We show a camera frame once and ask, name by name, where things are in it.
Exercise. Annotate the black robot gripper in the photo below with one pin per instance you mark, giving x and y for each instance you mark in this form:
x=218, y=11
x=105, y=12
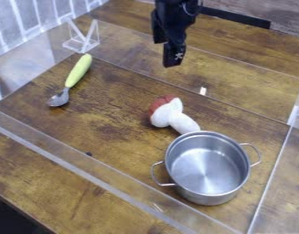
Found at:
x=171, y=17

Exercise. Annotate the white plush mushroom red cap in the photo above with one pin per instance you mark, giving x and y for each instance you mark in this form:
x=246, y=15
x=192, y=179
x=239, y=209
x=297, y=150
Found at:
x=166, y=113

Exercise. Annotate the silver metal pot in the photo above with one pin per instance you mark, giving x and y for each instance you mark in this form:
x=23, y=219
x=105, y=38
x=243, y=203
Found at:
x=207, y=166

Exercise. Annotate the black strip on table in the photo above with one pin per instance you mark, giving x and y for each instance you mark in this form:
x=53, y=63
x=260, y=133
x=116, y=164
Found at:
x=247, y=20

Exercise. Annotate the clear acrylic triangle stand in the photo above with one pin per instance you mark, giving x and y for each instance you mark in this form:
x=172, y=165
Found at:
x=81, y=43

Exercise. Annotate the yellow handled metal spoon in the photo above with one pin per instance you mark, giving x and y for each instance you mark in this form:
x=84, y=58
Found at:
x=60, y=98

